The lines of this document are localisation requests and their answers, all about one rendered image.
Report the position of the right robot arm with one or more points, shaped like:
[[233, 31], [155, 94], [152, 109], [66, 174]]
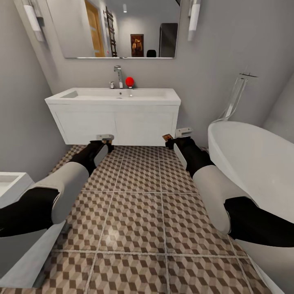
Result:
[[265, 237]]

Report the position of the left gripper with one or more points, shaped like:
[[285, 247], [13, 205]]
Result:
[[110, 147]]

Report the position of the mirror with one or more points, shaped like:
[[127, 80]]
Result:
[[116, 28]]

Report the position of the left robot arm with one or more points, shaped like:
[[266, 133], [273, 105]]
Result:
[[47, 202]]

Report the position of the serving cart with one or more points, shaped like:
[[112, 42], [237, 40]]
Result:
[[26, 272]]

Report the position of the furniture sink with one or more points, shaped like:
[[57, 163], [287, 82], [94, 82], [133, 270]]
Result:
[[135, 116]]

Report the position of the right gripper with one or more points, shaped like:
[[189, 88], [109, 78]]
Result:
[[170, 143]]

